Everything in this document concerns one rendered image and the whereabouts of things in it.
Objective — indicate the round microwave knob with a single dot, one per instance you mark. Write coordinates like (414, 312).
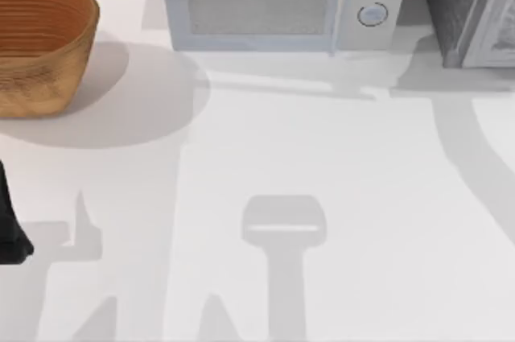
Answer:
(372, 14)

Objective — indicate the pale microwave oven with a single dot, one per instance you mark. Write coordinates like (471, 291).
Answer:
(346, 4)

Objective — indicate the microwave door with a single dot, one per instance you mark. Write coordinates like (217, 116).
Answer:
(257, 0)

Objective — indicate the brown woven basket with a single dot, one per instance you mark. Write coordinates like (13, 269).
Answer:
(36, 56)

